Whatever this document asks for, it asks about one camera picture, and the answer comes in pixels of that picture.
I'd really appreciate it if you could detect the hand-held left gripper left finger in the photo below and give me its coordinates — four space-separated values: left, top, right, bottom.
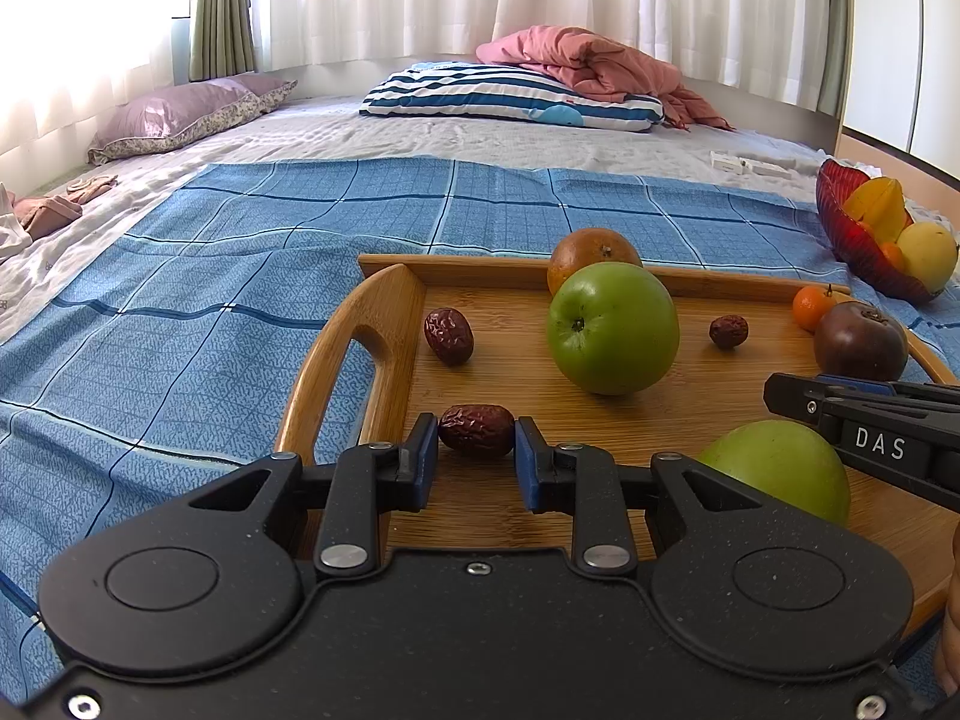
187 412 441 569

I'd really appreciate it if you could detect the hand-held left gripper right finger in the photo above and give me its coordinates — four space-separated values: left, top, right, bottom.
513 415 773 569

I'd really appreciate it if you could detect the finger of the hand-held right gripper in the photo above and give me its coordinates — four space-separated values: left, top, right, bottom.
763 372 960 428
817 375 960 407

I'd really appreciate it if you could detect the dark purple tomato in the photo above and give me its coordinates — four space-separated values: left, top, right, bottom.
814 300 910 382

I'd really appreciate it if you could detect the dried red date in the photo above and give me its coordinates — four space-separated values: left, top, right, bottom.
424 307 475 367
709 315 749 350
438 405 516 458

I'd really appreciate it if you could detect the green apple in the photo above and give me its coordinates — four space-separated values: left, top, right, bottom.
546 262 681 397
697 420 852 527

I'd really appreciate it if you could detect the small tangerine with leaves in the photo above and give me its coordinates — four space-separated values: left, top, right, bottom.
793 283 839 333

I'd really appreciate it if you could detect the wooden tray with handles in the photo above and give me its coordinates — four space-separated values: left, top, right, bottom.
275 253 960 650

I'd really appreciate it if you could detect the large orange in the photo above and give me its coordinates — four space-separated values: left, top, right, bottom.
547 228 644 297

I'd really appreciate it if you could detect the person's right forearm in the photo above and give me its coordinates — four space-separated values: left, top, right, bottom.
932 577 960 698

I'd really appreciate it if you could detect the yellow mango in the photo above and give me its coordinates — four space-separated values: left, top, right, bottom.
896 220 959 293

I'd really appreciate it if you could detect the red glass bowl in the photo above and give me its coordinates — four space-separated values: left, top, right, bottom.
816 157 960 305

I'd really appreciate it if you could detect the yellow starfruit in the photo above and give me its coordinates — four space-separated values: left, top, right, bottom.
844 176 914 245

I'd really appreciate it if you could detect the blue checked sheet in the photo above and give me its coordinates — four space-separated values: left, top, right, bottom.
0 157 960 683

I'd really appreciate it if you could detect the bed with grey sheet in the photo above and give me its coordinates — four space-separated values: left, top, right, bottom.
0 86 960 331

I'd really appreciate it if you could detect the white wardrobe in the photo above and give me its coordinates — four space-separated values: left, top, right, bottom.
844 0 960 188

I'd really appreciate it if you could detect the green curtain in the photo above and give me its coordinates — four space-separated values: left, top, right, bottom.
817 0 856 117
189 0 258 83

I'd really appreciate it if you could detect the blue white striped pillow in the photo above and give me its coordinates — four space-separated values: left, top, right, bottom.
358 64 665 134

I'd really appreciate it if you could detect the pink blanket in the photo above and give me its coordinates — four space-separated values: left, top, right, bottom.
476 25 736 132

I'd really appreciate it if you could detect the purple pillow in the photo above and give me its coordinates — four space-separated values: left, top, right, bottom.
88 75 299 166

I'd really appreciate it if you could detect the small pink garment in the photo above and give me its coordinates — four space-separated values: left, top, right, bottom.
66 174 119 203

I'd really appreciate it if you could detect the wooden bed frame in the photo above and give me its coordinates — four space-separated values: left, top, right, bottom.
836 127 960 203

